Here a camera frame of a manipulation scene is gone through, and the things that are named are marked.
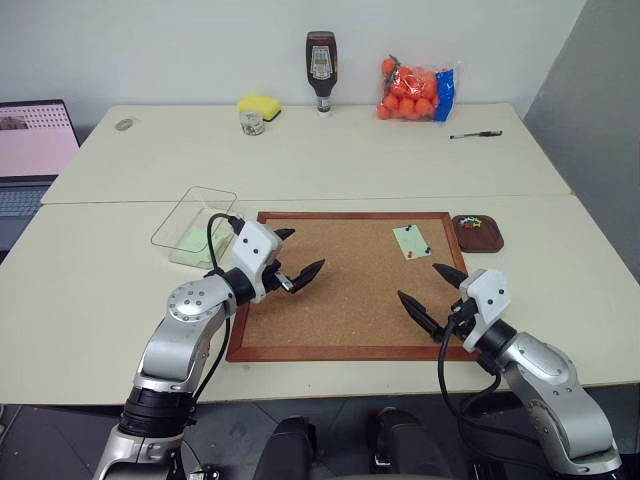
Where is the small glass jar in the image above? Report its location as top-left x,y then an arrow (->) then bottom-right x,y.
239,109 -> 266,137

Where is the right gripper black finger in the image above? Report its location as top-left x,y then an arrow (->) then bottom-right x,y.
432,262 -> 469,291
396,290 -> 445,345

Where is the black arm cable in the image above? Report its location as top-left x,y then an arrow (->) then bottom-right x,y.
189,213 -> 246,406
437,309 -> 571,456

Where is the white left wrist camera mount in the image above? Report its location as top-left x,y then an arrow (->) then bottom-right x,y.
230,221 -> 284,304

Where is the pale green paper note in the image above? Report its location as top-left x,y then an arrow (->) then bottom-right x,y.
391,224 -> 433,263

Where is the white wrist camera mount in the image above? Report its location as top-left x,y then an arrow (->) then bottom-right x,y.
458,268 -> 512,352
230,221 -> 284,304

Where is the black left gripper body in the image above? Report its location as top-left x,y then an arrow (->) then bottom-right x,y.
259,261 -> 297,295

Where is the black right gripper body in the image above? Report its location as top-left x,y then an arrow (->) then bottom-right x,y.
439,296 -> 480,342

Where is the wood-framed cork board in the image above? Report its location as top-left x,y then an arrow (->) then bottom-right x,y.
225,211 -> 476,364

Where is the clear plastic box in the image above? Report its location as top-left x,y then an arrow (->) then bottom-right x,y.
150,185 -> 239,269

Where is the dark rounded shape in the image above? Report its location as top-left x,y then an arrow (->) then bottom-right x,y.
252,415 -> 319,480
366,406 -> 472,480

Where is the bag of orange balls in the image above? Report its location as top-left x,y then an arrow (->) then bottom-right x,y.
375,53 -> 464,124

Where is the black pen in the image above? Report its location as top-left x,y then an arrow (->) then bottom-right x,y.
448,129 -> 504,141

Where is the brown wooden tray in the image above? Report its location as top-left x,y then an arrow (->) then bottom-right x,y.
451,214 -> 506,253

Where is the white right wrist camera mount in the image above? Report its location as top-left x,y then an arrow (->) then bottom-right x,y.
458,268 -> 512,352

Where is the open laptop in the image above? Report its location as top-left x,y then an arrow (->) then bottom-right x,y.
0,98 -> 83,252

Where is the brown sauce squeeze bottle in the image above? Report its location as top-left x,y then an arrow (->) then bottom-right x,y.
305,30 -> 339,118

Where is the yellow sponge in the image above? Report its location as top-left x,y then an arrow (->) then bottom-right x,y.
236,92 -> 284,123

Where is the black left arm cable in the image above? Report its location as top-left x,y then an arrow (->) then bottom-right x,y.
189,213 -> 246,406

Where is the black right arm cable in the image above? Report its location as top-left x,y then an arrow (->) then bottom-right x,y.
437,309 -> 571,456

